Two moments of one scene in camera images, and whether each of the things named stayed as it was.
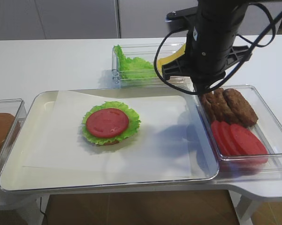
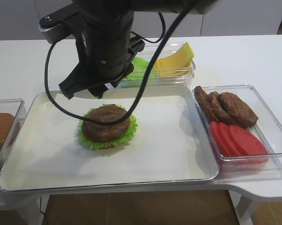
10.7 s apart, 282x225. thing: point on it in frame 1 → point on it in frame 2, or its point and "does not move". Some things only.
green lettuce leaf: [133, 119] → [98, 144]
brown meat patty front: [240, 107] → [105, 132]
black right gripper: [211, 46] → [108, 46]
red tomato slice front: [247, 141] does not move
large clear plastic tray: [77, 138] does not move
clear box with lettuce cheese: [133, 65] does not move
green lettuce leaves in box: [133, 68] does not move
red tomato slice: [107, 123] → [89, 136]
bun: [108, 143] → [102, 147]
